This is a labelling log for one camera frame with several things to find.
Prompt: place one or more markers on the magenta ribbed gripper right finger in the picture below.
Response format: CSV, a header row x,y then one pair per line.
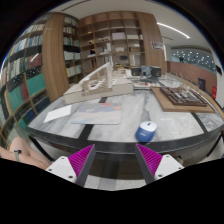
x,y
155,166

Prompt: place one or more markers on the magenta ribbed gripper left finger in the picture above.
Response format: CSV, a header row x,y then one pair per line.
x,y
76,167

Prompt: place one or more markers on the person's bare forearm with watch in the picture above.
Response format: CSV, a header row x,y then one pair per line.
x,y
20,151

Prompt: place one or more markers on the blue and white computer mouse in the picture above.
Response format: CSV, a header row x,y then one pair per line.
x,y
146,131

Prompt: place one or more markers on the white paper sheet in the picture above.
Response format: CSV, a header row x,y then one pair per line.
x,y
58,113

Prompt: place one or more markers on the brown architectural model on board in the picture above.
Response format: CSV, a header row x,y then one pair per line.
x,y
180,100

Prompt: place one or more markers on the white architectural model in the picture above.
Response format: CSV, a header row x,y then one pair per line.
x,y
102,82

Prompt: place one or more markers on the black box on table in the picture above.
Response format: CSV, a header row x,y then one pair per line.
x,y
155,72

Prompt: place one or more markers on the dark bookshelf with books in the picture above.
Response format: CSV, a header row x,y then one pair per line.
x,y
40,66

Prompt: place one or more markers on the wooden bookshelf wall unit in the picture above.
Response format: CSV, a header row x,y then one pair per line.
x,y
126,39

